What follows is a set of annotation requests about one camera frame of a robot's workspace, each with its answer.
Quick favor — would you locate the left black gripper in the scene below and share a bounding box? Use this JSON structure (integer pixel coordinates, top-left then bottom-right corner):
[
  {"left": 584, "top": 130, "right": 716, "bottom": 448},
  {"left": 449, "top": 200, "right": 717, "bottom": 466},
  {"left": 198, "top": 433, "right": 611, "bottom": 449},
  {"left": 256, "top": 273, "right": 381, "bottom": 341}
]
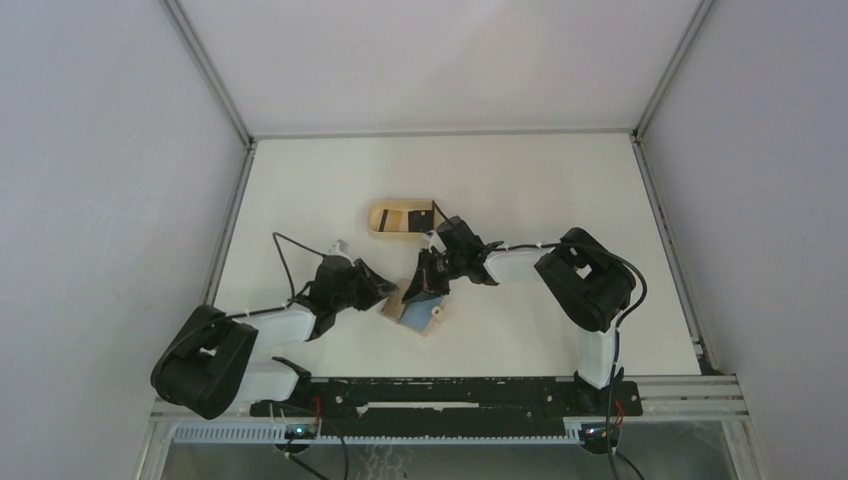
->
[{"left": 332, "top": 260, "right": 398, "bottom": 314}]

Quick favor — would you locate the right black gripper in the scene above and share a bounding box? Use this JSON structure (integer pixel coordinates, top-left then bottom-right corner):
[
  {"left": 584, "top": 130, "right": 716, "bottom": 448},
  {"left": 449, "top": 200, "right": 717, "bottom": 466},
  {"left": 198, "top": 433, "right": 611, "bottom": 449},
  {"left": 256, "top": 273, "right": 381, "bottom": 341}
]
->
[{"left": 403, "top": 248, "right": 466, "bottom": 305}]

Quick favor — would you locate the beige card holder wallet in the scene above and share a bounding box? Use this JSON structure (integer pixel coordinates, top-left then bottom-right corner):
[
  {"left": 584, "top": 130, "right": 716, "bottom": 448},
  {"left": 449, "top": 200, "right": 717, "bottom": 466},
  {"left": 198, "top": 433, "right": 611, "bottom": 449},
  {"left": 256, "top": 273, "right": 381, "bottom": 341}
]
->
[{"left": 378, "top": 279, "right": 447, "bottom": 337}]

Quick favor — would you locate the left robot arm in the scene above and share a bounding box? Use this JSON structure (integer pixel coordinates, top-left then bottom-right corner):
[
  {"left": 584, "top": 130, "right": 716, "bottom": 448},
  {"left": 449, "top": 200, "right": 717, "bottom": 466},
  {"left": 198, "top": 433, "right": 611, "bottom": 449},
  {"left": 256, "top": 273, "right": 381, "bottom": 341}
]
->
[{"left": 150, "top": 255, "right": 397, "bottom": 420}]

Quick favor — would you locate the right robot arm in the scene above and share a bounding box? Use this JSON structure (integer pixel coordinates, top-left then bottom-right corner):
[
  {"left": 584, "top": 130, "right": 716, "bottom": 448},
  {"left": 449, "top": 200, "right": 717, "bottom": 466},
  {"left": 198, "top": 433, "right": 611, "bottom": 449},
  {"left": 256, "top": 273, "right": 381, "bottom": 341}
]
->
[{"left": 401, "top": 216, "right": 645, "bottom": 416}]

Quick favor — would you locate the black card in tray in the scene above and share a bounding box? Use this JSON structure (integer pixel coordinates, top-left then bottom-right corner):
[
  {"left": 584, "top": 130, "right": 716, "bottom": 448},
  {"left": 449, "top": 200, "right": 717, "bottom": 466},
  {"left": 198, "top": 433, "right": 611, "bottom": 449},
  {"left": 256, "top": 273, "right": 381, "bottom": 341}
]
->
[{"left": 407, "top": 209, "right": 434, "bottom": 233}]

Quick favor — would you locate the wooden oval tray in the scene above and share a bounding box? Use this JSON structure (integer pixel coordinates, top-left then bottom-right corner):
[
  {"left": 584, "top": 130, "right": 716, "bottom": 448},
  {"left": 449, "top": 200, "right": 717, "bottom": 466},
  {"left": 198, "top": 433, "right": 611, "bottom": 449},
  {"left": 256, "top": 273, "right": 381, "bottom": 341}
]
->
[{"left": 365, "top": 198, "right": 444, "bottom": 240}]

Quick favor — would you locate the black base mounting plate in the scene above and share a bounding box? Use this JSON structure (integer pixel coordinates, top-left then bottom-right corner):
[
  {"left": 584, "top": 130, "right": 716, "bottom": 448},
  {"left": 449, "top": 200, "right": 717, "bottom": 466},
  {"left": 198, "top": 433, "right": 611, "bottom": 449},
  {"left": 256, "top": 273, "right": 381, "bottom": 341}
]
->
[{"left": 249, "top": 377, "right": 644, "bottom": 438}]

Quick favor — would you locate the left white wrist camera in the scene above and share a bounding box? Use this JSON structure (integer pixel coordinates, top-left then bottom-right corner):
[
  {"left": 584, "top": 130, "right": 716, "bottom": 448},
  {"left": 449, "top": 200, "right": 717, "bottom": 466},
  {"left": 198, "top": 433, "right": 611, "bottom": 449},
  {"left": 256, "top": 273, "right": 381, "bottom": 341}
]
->
[{"left": 328, "top": 239, "right": 350, "bottom": 259}]

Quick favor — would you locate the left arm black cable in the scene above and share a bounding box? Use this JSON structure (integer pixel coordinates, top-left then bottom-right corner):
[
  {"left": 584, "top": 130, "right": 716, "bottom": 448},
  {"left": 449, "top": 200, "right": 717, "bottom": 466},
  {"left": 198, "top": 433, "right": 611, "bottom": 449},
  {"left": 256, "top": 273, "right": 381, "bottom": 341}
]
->
[{"left": 150, "top": 231, "right": 333, "bottom": 372}]

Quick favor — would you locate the white cable duct strip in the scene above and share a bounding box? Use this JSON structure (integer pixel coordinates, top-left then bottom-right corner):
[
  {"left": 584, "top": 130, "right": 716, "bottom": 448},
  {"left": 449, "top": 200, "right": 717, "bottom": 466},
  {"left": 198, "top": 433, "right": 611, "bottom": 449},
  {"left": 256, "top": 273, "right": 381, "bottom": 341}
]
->
[{"left": 172, "top": 423, "right": 584, "bottom": 446}]

